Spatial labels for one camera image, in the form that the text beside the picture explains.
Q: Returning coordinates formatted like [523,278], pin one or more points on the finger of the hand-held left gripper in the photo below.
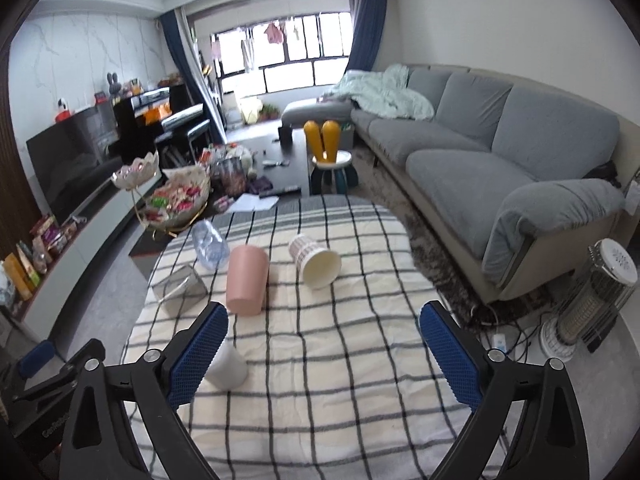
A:
[34,360]
[55,377]

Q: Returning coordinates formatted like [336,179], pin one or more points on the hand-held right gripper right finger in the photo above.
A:
[450,360]

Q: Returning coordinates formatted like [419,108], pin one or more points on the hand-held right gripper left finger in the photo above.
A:
[200,355]

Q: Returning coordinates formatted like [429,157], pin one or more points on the patterned paper cup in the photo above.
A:
[320,267]

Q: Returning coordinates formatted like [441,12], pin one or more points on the white cup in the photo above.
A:
[231,367]

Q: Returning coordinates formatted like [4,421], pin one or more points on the pink cup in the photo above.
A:
[246,280]

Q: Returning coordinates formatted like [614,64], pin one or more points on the white power strip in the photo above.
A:
[498,341]

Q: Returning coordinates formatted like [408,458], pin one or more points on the grey tissue box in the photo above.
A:
[177,292]

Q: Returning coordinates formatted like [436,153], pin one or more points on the checked white tablecloth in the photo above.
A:
[350,360]

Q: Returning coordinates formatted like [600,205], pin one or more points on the row of snack packets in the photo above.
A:
[37,255]

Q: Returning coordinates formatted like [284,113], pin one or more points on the clear plastic bottle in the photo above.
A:
[207,247]

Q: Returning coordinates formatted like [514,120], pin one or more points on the grey television cabinet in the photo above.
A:
[100,232]

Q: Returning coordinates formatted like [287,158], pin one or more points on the white electric heater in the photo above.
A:
[595,300]

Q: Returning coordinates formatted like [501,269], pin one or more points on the white paper sheet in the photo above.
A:
[252,202]

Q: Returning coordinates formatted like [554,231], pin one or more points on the clear snack jar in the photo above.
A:
[229,176]

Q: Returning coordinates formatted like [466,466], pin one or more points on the black remote control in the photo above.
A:
[280,191]

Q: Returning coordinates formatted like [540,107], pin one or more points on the grey sofa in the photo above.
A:
[450,175]

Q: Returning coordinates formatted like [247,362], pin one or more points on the black television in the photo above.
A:
[65,170]

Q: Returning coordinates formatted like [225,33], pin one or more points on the shell-shaped bowl on gold stand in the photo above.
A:
[137,170]

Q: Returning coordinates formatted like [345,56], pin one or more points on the black coffee table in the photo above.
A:
[295,160]

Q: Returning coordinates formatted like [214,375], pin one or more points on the black piano bench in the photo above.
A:
[197,132]

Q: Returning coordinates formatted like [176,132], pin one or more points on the yellow rabbit-ear stool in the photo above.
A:
[330,160]

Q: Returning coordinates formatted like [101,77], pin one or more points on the black bag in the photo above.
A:
[602,175]

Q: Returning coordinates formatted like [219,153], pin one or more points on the black piano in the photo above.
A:
[132,120]

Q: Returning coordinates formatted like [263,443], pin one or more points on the red and white gadget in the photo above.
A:
[63,110]

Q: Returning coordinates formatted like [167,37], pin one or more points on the light green blanket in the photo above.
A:
[385,92]

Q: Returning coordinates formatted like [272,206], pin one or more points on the grey rabbit toy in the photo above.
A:
[114,84]

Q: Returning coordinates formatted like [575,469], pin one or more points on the blue curtain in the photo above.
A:
[367,25]
[180,55]

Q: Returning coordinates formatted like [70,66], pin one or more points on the white hanging garment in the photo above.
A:
[248,55]

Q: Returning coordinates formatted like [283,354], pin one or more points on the pink hanging garment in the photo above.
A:
[273,32]

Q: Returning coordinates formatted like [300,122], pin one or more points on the window with dark frame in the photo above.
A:
[300,75]

